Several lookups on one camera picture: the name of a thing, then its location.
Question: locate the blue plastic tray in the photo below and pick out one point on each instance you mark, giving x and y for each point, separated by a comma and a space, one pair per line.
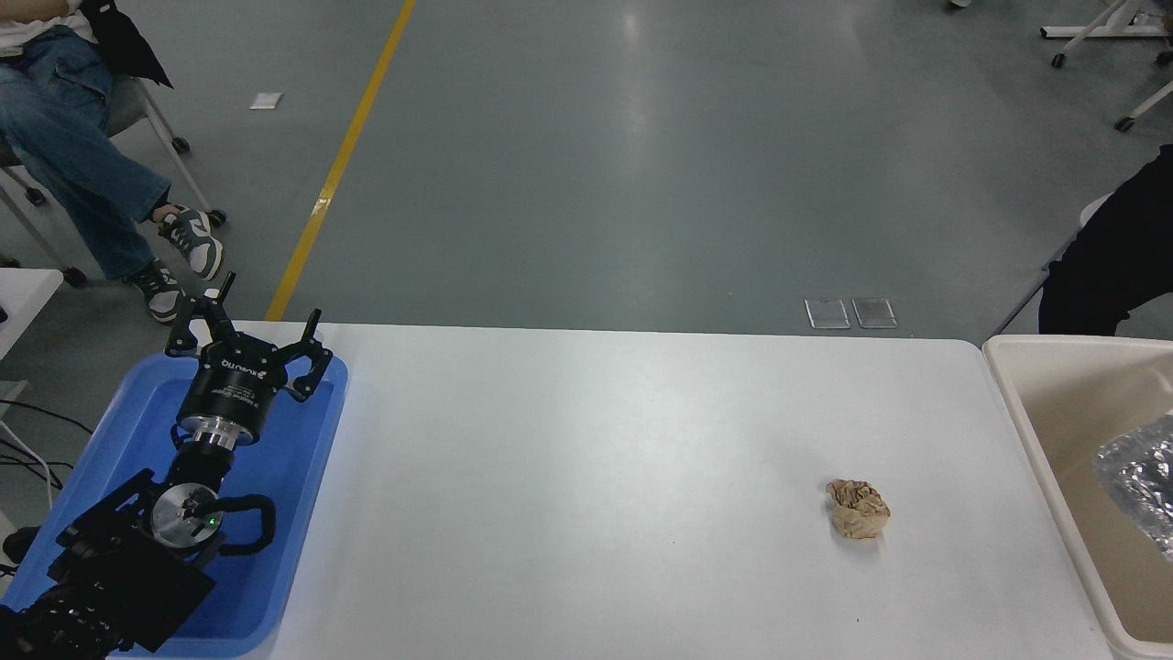
275, 513

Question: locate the person beside bin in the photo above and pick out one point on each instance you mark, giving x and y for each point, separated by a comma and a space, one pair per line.
1118, 247

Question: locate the white paper scrap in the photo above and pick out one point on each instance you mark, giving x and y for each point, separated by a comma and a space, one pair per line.
266, 101

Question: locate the foil plate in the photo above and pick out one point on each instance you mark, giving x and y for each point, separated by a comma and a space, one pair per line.
1145, 477

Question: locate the white chair leg with caster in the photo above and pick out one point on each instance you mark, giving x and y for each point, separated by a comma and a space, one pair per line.
1150, 103

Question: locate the small white table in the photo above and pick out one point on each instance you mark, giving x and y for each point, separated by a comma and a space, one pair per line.
23, 293

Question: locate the crumpled tan paper ball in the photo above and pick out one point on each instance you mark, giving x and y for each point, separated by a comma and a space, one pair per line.
860, 509

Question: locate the black jacket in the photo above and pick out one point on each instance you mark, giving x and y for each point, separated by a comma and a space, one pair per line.
124, 41

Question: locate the grey chair with casters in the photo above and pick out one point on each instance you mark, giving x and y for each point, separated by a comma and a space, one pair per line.
124, 105

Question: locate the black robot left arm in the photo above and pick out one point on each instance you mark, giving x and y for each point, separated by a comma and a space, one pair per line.
119, 577

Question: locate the large pale bin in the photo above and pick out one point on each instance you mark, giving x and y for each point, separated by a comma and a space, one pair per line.
1063, 412

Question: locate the seated person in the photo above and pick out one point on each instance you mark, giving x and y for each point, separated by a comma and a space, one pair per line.
82, 174

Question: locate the white wheeled frame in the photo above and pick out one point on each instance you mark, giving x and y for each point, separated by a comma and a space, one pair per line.
1100, 30

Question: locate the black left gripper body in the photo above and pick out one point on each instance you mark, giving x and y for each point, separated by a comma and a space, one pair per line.
224, 390

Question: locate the black floor object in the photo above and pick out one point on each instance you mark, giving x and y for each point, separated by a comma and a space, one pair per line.
20, 543

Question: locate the silver floor plate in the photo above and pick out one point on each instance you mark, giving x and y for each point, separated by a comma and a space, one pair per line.
827, 313
873, 313

